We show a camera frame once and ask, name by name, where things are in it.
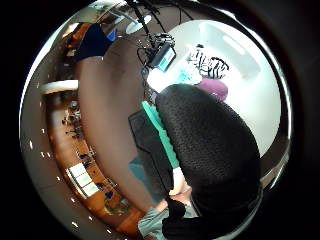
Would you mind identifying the white round table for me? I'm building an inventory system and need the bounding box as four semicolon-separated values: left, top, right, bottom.
125;14;153;35

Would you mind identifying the blue box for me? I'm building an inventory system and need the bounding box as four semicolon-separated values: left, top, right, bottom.
106;29;118;43

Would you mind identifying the white and teal plastic bag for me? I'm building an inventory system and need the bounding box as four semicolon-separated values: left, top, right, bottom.
146;61;203;94

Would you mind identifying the black tripod stand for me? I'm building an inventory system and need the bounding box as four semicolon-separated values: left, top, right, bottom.
128;0;156;46

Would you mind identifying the black cable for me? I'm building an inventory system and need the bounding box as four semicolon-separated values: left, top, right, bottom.
136;46;152;68

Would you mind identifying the dark navy chair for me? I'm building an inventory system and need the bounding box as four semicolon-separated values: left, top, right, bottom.
73;23;114;63

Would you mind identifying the zebra striped soft toy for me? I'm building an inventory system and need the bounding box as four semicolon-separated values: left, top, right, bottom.
186;44;230;80

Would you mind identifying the black camera with screen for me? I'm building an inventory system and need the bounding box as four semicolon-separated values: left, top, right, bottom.
147;33;178;73

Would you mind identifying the purple soft toy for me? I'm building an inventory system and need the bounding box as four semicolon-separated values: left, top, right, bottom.
197;77;230;102

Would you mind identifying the white shelf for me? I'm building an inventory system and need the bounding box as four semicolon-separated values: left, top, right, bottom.
39;79;80;96

